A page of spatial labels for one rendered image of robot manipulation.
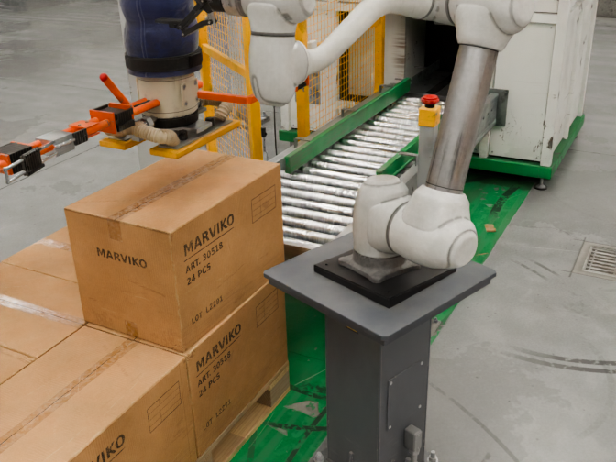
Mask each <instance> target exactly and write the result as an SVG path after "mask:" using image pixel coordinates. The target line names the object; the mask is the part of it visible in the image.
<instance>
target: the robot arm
mask: <svg viewBox="0 0 616 462"><path fill-rule="evenodd" d="M194 1H195V2H196V5H195V6H194V8H193V9H192V11H191V12H190V13H189V14H188V15H187V17H186V18H184V19H178V18H165V17H162V18H158V19H155V23H163V24H169V28H177V29H180V30H181V35H182V36H183V37H186V36H189V35H191V34H192V33H194V32H196V31H197V30H199V29H201V28H203V27H205V26H208V25H213V24H215V23H216V22H217V20H216V18H214V12H226V13H227V14H228V15H230V16H239V17H248V19H249V24H250V30H251V36H250V44H249V54H248V62H249V77H250V83H251V88H252V91H253V94H254V95H255V97H256V98H257V99H258V101H259V102H260V103H261V104H263V105H272V106H280V107H282V106H285V105H286V104H288V103H289V102H290V100H291V99H292V98H293V96H294V94H295V89H296V87H297V86H298V85H299V84H302V83H303V82H304V81H305V80H306V79H307V77H308V75H310V74H313V73H316V72H319V71H321V70H323V69H325V68H327V67H328V66H330V65H331V64H332V63H334V62H335V61H336V60H337V59H338V58H339V57H340V56H341V55H342V54H343V53H344V52H345V51H346V50H347V49H349V48H350V47H351V46H352V45H353V44H354V43H355V42H356V41H357V40H358V39H359V38H360V37H361V36H362V35H363V34H364V33H365V32H366V31H367V30H368V29H369V28H370V27H371V26H372V25H373V24H374V23H375V22H376V21H377V20H378V19H379V18H381V17H383V16H384V15H387V14H389V13H393V14H399V15H403V16H407V17H412V18H416V19H423V20H428V21H435V22H438V23H443V24H447V25H451V26H455V27H456V39H457V43H458V44H459V49H458V53H457V56H456V63H455V67H454V70H453V74H452V78H451V82H450V85H449V89H448V93H447V98H446V101H445V108H444V112H443V115H442V119H441V123H440V127H439V130H438V134H437V138H436V142H435V146H434V153H433V156H432V160H431V164H430V168H429V171H428V175H427V179H426V183H425V184H423V185H422V186H420V187H419V188H418V189H416V190H415V191H414V193H413V195H412V196H411V195H409V189H408V187H407V186H406V185H405V183H404V182H403V181H402V180H400V179H399V178H397V177H396V176H393V175H375V176H371V177H368V178H367V179H366V180H365V181H364V183H362V184H361V186H360V188H359V190H358V192H357V196H356V200H355V203H354V212H353V240H354V249H353V254H352V255H349V256H345V257H341V258H339V259H338V264H339V265H341V266H345V267H347V268H349V269H351V270H353V271H355V272H357V273H359V274H360V275H362V276H364V277H366V278H368V279H369V280H370V281H371V282H373V283H381V282H383V281H385V280H386V279H389V278H392V277H395V276H398V275H401V274H403V273H405V272H408V271H411V270H419V269H420V268H421V265H422V266H425V267H427V268H431V269H454V268H459V267H462V266H464V265H466V264H468V263H469V262H470V261H471V260H472V258H473V257H474V255H475V253H476V250H477V246H478V234H477V231H476V228H475V226H474V224H473V223H472V222H471V221H470V212H469V201H468V198H467V197H466V195H465V194H464V193H463V190H464V186H465V182H466V178H467V175H468V168H469V164H470V161H471V157H472V154H473V150H474V147H475V143H476V139H477V135H478V132H479V125H480V121H481V118H482V115H483V111H484V107H485V103H486V100H487V96H488V92H489V88H490V83H491V79H492V75H493V72H494V68H495V64H496V60H497V57H498V53H499V52H502V51H503V50H504V49H505V48H506V46H507V44H508V42H509V41H510V39H511V38H512V36H513V35H514V34H516V33H519V32H520V31H522V30H523V29H524V28H526V27H527V25H528V24H529V23H530V21H531V19H532V16H533V14H534V0H362V1H361V2H360V3H359V4H358V5H357V6H356V7H355V8H354V9H353V11H352V12H351V13H350V14H349V15H348V16H347V17H346V18H345V19H344V20H343V21H342V22H341V23H340V25H339V26H338V27H337V28H336V29H335V30H334V31H333V32H332V33H331V34H330V35H329V36H328V37H327V38H326V40H325V41H324V42H323V43H321V44H320V45H319V46H318V47H316V48H314V49H307V48H306V47H305V46H304V45H303V44H302V43H301V42H300V41H297V40H295V31H296V27H297V24H298V23H301V22H303V21H304V20H306V19H307V18H308V17H310V16H311V15H312V14H313V12H314V10H315V0H194ZM202 11H205V12H206V13H208V15H207V16H206V17H205V19H204V20H203V21H201V22H199V23H197V24H195V25H194V26H192V27H189V28H188V26H189V25H190V24H191V23H192V22H193V21H194V20H195V19H196V18H197V17H198V15H199V14H200V13H201V12H202Z"/></svg>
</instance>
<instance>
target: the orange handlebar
mask: <svg viewBox="0 0 616 462"><path fill-rule="evenodd" d="M197 81H198V89H200V88H202V87H203V85H204V84H203V82H202V81H200V80H197ZM197 97H198V98H200V99H207V100H214V101H221V102H228V103H236V104H243V105H247V104H253V103H255V102H257V100H258V99H257V98H256V97H255V95H254V94H251V95H249V96H245V95H237V94H230V93H216V92H208V91H201V90H198V92H197ZM145 101H147V98H142V99H140V100H137V101H135V102H133V103H131V104H132V105H138V104H140V103H143V102H145ZM159 105H160V101H159V100H157V99H154V100H152V101H149V102H147V103H145V104H142V105H139V106H137V107H134V108H133V112H134V116H136V115H139V114H141V113H144V112H146V111H148V110H150V109H152V108H154V107H157V106H159ZM110 126H111V123H110V121H109V120H108V119H105V120H103V121H100V122H99V119H98V118H97V117H94V118H92V119H89V120H87V121H84V120H80V121H78V122H75V123H73V124H70V125H68V127H69V128H66V129H64V130H62V131H65V132H71V133H74V132H76V131H79V130H81V129H83V128H86V129H87V134H88V138H91V137H93V136H96V135H98V134H100V132H98V131H100V130H102V129H105V128H107V127H110ZM29 144H31V145H34V147H43V146H44V145H46V144H44V145H42V144H41V142H40V141H39V140H37V141H34V142H32V143H29ZM53 150H54V145H53V144H52V145H51V146H49V147H47V148H45V149H43V150H41V151H40V155H43V154H46V153H48V152H50V151H53ZM7 166H8V164H7V163H6V161H4V160H0V170H2V169H3V168H6V167H7Z"/></svg>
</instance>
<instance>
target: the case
mask: <svg viewBox="0 0 616 462"><path fill-rule="evenodd" d="M64 212H65V217H66V222H67V227H68V232H69V238H70V242H71V252H72V257H73V262H74V268H75V272H76V278H77V282H78V288H79V293H80V297H81V303H82V312H83V317H84V321H85V322H88V323H91V324H95V325H100V326H102V327H105V328H108V329H111V330H114V331H117V332H119V333H122V334H125V335H129V336H133V337H136V338H139V339H142V340H145V341H148V342H150V343H153V344H156V345H160V346H163V347H167V348H170V349H173V350H176V351H179V352H182V353H184V352H185V351H187V350H188V349H189V348H190V347H191V346H193V345H194V344H195V343H196V342H197V341H199V340H200V339H201V338H202V337H203V336H205V335H206V334H207V333H208V332H209V331H210V330H212V329H213V328H214V327H215V326H216V325H218V324H219V323H220V322H221V321H222V320H224V319H225V318H226V317H227V316H228V315H230V314H231V313H232V312H233V311H234V310H235V309H236V308H237V307H238V306H239V305H240V304H242V303H243V302H244V301H245V300H247V299H248V298H249V297H250V296H251V295H252V294H254V293H255V292H256V291H257V290H259V289H260V288H261V287H262V286H263V285H264V284H266V283H267V282H268V281H269V280H268V279H266V278H265V277H264V274H263V273H264V270H267V269H269V268H272V267H274V266H276V265H278V264H281V263H282V262H284V242H283V221H282V200H281V165H280V164H279V163H274V162H269V161H264V160H258V159H248V158H242V157H238V156H232V155H226V154H221V153H215V152H210V151H205V150H199V149H196V150H194V151H192V152H190V153H189V154H187V155H185V156H183V157H181V158H179V159H170V158H164V159H161V160H159V161H157V162H155V163H153V164H151V165H149V166H147V167H146V168H144V169H142V170H139V171H137V172H135V173H133V174H131V175H129V176H127V177H125V178H124V179H122V180H120V181H117V182H115V183H113V184H111V185H109V186H107V187H105V188H103V189H102V190H100V191H98V192H95V193H93V194H91V195H89V196H87V197H85V198H83V199H81V200H80V201H78V202H76V203H72V204H70V205H68V206H66V207H64Z"/></svg>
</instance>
